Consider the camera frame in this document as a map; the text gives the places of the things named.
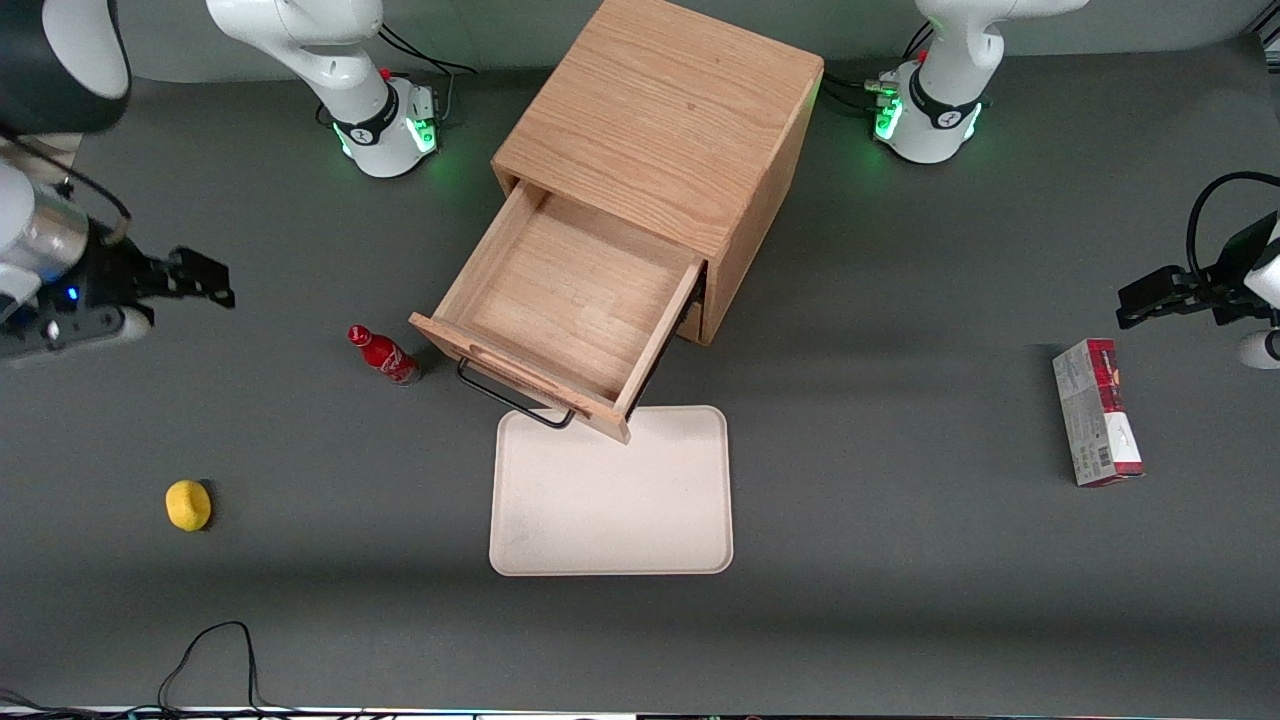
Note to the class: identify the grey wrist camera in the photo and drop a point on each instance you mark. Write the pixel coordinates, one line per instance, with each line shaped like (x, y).
(90, 330)
(1260, 350)

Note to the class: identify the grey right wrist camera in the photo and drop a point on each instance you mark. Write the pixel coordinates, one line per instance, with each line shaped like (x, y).
(90, 330)

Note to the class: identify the red soda bottle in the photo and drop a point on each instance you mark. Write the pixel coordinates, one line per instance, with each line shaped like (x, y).
(385, 356)

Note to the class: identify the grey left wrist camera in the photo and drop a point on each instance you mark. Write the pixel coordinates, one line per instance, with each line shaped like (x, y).
(1260, 350)

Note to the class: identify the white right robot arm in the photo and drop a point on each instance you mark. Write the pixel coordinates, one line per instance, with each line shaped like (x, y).
(380, 125)

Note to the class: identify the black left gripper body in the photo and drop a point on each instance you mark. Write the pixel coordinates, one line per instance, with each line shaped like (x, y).
(1229, 271)

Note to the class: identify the yellow lemon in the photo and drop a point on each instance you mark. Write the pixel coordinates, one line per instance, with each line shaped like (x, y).
(188, 505)

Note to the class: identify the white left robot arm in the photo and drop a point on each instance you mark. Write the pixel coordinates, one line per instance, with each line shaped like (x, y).
(940, 110)

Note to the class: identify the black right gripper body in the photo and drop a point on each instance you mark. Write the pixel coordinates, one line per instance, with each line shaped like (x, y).
(104, 275)

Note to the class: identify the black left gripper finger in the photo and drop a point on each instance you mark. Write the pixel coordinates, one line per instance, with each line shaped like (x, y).
(1172, 280)
(1145, 305)

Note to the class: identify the white plastic tray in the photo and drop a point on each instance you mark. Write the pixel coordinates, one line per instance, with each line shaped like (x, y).
(610, 500)

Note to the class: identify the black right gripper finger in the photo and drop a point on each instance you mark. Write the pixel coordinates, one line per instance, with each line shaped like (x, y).
(212, 297)
(200, 267)

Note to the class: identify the red plaid cardboard box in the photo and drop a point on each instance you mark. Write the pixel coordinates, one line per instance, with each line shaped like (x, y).
(1095, 412)

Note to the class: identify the wooden drawer cabinet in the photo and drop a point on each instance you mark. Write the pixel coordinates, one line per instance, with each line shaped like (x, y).
(660, 120)

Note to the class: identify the wooden drawer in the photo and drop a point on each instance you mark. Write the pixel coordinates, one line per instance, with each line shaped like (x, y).
(570, 290)

